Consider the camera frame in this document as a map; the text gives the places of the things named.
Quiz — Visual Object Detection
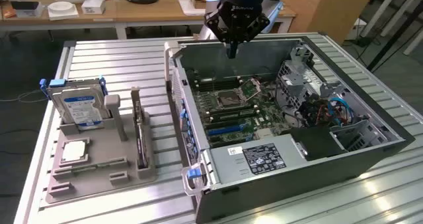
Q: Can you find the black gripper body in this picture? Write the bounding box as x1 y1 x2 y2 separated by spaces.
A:
220 0 267 44

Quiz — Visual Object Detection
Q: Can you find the green graphics card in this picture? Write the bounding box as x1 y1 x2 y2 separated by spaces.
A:
131 86 149 169

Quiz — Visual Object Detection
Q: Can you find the white paper stack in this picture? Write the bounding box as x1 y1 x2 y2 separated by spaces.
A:
177 0 208 16

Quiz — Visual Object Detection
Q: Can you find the wooden desk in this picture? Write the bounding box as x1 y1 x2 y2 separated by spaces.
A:
0 0 296 39

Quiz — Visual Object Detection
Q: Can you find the wooden cabinet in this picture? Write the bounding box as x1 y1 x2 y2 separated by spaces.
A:
280 0 377 45

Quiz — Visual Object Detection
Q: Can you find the metal socket cover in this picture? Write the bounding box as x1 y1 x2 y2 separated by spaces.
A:
237 77 264 102

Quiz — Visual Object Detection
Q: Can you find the metal drive cage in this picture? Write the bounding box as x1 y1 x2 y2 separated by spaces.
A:
276 45 331 111

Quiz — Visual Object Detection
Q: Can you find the CPU socket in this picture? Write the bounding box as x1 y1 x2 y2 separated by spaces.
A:
216 90 247 108

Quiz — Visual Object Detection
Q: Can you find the green motherboard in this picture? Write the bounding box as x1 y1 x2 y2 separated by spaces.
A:
191 70 291 149

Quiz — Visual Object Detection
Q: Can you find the installed RAM stick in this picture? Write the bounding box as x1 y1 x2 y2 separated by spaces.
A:
211 110 255 122

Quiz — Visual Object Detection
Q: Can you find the small white box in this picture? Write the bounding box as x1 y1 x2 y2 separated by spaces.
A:
80 0 107 14

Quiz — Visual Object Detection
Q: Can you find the blue expansion slot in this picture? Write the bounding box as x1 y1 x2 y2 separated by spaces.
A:
207 124 247 137

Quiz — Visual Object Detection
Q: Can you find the white round dish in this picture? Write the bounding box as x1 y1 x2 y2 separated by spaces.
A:
46 2 80 21

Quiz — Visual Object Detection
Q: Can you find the hard disk with blue label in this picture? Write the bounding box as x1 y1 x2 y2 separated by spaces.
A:
38 77 111 132

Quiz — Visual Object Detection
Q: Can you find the grey power supply unit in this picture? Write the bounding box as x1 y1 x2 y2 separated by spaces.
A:
209 134 309 184

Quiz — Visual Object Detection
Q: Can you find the white box with black top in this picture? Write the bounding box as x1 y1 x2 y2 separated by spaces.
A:
9 0 45 18

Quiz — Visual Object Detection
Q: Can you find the orange object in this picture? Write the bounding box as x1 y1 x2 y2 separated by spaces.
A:
1 4 17 18

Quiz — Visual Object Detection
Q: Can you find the black open PC case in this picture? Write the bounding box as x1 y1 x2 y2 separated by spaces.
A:
163 35 416 224

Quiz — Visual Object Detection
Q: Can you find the silver CPU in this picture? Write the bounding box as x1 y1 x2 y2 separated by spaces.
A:
62 142 87 163

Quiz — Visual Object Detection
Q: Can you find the green RAM stick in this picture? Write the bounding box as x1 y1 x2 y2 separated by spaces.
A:
70 163 115 174

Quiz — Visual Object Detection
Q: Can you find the grey parts rack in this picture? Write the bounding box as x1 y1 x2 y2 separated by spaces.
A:
44 94 157 205

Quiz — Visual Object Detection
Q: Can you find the blue wire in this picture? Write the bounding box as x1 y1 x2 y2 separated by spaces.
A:
328 97 356 125

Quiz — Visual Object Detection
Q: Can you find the red wire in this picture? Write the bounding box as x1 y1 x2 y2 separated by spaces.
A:
315 105 331 125

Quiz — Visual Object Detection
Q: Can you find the white table frame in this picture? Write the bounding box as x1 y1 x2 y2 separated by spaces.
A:
359 0 423 56

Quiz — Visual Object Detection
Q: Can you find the grey floor cable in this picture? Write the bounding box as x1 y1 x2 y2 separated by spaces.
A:
0 90 46 103

